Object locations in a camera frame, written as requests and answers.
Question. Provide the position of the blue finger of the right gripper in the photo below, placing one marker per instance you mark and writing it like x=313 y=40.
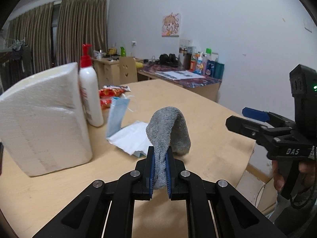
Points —
x=255 y=114

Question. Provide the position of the white red pump bottle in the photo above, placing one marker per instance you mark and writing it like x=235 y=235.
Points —
x=89 y=88

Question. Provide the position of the grey sock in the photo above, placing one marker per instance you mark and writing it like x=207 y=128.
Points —
x=167 y=128

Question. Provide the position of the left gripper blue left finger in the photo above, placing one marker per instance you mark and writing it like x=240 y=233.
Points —
x=150 y=170

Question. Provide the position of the red snack packets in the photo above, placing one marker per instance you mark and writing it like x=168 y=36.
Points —
x=107 y=92

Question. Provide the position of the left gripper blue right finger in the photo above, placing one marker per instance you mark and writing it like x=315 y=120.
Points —
x=169 y=171

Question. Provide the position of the black headphones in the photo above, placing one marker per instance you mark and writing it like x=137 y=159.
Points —
x=168 y=60

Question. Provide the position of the white tissue paper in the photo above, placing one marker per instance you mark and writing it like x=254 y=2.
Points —
x=131 y=139

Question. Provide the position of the brown curtain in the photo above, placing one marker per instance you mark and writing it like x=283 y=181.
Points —
x=80 y=22
x=34 y=27

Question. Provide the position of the patterned cloth covered desk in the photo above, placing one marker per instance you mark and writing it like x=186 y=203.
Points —
x=205 y=86

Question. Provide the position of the hanging dark clothes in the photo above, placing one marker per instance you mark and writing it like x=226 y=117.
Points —
x=21 y=51

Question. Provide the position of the toiletry bottles group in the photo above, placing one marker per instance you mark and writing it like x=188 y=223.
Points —
x=206 y=63

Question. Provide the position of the person's right hand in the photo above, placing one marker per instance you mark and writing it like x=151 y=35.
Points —
x=305 y=168

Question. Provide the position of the brown right curtain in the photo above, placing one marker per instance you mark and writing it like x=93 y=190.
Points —
x=80 y=22

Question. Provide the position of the white foam box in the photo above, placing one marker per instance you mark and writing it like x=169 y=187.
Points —
x=43 y=125

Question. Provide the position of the anime girl poster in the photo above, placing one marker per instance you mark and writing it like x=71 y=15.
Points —
x=171 y=25

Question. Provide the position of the printed paper sheet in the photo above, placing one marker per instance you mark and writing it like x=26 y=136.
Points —
x=178 y=75

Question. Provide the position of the steel thermos bottle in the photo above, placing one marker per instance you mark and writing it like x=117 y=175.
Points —
x=182 y=55

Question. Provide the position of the brown left curtain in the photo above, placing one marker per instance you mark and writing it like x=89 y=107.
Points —
x=34 y=27

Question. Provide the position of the wooden chair smiley back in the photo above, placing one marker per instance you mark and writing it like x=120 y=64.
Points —
x=128 y=70

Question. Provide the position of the blue face mask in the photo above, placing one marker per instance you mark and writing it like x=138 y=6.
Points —
x=118 y=108

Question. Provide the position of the green spray bottle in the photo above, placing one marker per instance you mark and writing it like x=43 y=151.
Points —
x=122 y=52

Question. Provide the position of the light wooden desk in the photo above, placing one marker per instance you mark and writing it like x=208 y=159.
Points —
x=108 y=72

